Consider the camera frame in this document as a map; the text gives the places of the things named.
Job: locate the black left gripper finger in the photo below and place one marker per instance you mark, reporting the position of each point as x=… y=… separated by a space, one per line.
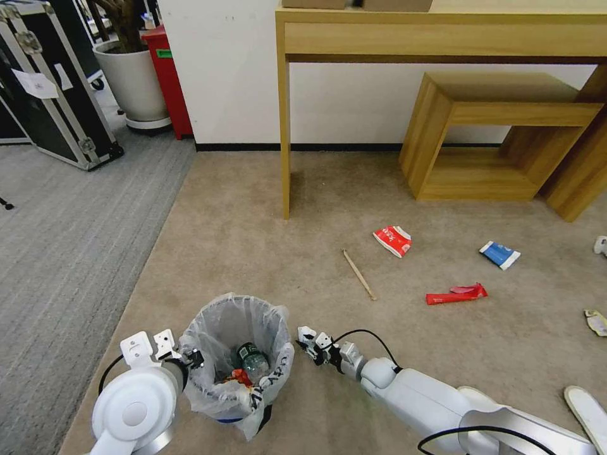
x=197 y=358

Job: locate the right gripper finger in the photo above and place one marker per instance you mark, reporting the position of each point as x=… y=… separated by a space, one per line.
x=306 y=333
x=310 y=353

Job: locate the clear plastic bin liner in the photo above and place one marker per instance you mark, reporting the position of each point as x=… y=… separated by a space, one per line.
x=280 y=341

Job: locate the small round trash bin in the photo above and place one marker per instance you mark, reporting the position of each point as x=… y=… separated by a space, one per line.
x=232 y=420

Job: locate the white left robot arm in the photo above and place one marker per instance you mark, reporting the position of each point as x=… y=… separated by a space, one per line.
x=133 y=412

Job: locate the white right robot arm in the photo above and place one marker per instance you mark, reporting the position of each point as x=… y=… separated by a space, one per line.
x=417 y=393

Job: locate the red crumpled wrapper scrap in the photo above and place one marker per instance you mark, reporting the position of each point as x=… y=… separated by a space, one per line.
x=243 y=377

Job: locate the clear plastic bottle green label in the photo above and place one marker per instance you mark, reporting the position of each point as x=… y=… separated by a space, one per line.
x=253 y=362

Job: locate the wooden stick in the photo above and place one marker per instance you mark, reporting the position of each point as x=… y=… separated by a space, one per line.
x=359 y=274

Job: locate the red white crumpled packet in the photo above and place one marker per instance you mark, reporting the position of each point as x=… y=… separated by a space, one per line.
x=391 y=239

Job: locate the long red wrapper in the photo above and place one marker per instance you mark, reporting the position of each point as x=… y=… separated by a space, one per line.
x=455 y=296

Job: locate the blue white packet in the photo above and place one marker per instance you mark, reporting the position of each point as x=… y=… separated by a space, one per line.
x=498 y=253

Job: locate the white pot saucer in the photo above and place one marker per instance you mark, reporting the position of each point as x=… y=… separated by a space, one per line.
x=149 y=125

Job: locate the black stand foot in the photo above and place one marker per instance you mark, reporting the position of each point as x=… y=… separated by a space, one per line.
x=5 y=204

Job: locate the white slipper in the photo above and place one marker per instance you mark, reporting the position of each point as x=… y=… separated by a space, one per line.
x=585 y=412

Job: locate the crumpled pale paper scrap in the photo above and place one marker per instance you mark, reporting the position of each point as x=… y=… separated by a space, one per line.
x=596 y=323

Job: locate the red cabinet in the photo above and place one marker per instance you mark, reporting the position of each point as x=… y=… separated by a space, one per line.
x=170 y=90

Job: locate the black flight case silver edges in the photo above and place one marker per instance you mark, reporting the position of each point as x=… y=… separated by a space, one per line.
x=52 y=123

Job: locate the white plant pot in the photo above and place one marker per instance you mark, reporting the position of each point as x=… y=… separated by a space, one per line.
x=137 y=80

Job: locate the small white object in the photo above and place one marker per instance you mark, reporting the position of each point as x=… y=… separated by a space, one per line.
x=601 y=245

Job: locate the wooden side table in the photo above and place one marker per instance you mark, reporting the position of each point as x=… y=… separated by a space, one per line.
x=498 y=114

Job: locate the small white paper label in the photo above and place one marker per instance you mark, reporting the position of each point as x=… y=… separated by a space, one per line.
x=63 y=76

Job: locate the large white paper label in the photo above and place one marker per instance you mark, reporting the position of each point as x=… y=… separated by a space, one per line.
x=35 y=84

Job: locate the light wooden desk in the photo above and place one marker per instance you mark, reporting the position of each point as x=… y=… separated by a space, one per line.
x=427 y=40

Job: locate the brown plant trunk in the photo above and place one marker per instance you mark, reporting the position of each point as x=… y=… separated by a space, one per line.
x=125 y=26

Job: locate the cardboard box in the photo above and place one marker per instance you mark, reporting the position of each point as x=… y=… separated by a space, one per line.
x=398 y=4

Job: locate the black wheeled case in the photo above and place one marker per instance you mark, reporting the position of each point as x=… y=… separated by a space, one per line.
x=78 y=33

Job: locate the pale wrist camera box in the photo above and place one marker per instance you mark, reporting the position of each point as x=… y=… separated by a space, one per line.
x=324 y=340
x=164 y=343

